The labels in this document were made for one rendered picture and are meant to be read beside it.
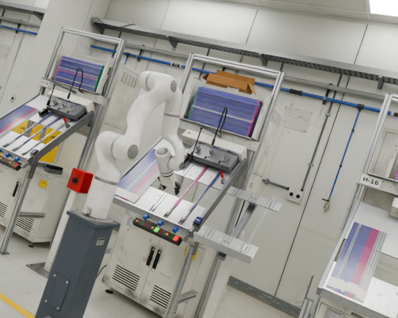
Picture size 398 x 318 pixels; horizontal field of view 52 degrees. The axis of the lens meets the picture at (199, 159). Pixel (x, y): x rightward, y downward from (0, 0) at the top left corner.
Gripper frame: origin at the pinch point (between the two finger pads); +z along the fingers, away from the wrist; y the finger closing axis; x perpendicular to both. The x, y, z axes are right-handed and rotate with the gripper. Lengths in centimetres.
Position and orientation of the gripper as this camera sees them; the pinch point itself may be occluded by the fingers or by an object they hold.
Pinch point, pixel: (170, 189)
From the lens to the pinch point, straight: 247.2
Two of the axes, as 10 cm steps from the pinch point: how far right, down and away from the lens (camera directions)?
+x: 5.4, -6.2, 5.7
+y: 8.4, 3.0, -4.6
